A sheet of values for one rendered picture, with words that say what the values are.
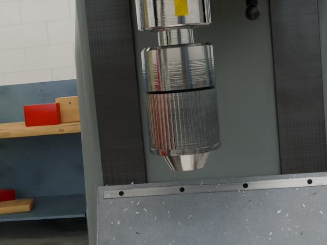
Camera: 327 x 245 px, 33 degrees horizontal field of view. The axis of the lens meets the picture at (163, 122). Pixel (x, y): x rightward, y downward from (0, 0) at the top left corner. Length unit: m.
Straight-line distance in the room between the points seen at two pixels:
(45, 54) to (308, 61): 4.17
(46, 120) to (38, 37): 0.90
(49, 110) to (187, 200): 3.50
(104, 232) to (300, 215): 0.26
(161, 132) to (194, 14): 0.08
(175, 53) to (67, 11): 4.44
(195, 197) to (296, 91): 0.19
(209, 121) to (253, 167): 0.40
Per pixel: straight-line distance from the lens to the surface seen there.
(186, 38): 0.35
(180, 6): 0.34
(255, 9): 0.35
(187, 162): 0.35
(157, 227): 0.74
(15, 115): 4.92
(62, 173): 4.86
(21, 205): 4.39
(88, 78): 0.75
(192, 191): 0.74
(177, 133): 0.34
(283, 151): 0.74
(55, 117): 4.19
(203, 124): 0.34
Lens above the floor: 1.26
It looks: 6 degrees down
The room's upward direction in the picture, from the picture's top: 5 degrees counter-clockwise
